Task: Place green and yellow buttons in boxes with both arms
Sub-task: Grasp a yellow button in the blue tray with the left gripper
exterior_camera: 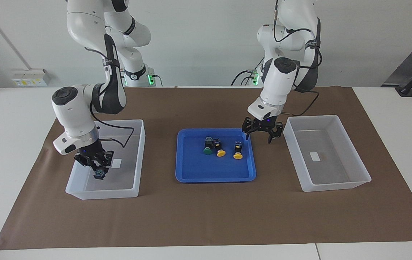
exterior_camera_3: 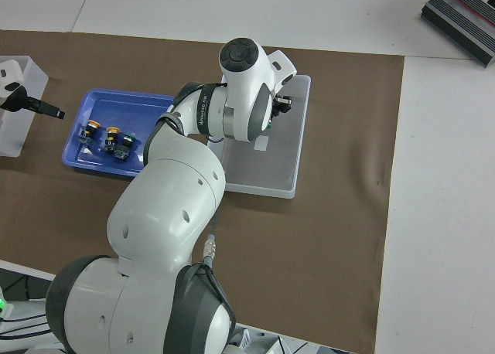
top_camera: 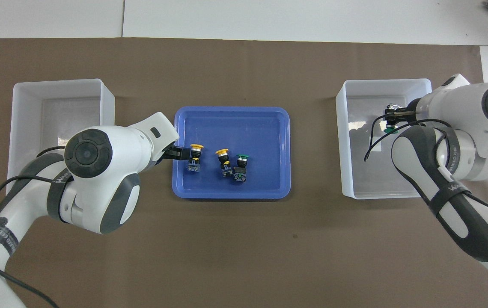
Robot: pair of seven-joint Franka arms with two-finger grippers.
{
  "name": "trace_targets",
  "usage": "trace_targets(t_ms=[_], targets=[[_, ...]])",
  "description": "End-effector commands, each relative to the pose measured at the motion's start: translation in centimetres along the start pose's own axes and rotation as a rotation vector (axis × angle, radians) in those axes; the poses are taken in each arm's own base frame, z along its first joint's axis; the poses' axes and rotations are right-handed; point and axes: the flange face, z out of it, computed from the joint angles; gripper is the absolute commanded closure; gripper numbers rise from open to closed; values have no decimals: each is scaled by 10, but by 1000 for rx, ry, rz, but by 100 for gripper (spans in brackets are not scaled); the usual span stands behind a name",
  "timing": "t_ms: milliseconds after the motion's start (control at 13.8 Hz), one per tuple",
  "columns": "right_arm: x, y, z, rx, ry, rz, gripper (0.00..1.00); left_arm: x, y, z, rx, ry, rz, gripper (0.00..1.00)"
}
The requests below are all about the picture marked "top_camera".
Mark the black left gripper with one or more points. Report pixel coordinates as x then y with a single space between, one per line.
169 155

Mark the green push button switch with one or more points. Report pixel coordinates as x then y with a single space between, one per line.
391 129
242 157

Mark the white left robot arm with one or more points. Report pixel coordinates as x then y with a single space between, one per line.
98 192

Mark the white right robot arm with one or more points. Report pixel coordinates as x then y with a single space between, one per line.
466 102

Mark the yellow push button switch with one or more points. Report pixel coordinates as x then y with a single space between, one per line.
221 152
197 146

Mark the brown paper mat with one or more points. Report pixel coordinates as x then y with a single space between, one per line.
244 248

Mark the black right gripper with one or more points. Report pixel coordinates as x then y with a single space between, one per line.
414 112

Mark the translucent white plastic box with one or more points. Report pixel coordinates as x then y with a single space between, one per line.
355 171
55 94

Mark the blue plastic tray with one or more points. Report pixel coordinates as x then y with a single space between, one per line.
261 137

